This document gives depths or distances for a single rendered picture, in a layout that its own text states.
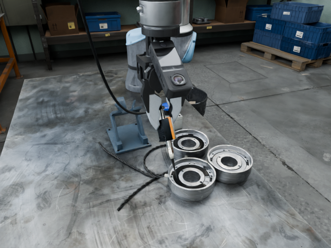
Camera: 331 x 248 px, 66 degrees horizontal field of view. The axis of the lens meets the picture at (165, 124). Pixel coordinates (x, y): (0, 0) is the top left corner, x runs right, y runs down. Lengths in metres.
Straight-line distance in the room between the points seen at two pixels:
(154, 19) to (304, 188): 1.65
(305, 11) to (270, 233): 3.86
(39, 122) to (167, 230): 0.57
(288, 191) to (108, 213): 1.47
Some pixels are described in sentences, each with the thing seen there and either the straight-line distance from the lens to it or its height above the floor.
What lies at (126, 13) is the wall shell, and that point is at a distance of 4.56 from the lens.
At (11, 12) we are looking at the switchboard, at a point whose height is 0.73.
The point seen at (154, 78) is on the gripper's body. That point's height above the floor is 1.04.
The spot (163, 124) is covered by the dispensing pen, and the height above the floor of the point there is 0.94.
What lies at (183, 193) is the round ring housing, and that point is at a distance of 0.54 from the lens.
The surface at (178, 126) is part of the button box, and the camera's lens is 0.78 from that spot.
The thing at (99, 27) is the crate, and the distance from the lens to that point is 4.02.
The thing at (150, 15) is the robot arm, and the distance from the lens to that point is 0.46.
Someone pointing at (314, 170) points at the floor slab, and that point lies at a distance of 2.12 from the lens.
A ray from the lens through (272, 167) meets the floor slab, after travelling 2.02.
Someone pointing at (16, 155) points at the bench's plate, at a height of 0.80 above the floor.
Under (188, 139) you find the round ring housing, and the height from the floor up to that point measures 0.83.
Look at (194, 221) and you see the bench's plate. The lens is 0.54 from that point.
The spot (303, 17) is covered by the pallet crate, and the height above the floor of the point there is 0.65.
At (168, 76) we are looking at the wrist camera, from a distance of 0.43.
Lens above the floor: 1.22
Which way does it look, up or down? 31 degrees down
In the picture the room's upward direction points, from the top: straight up
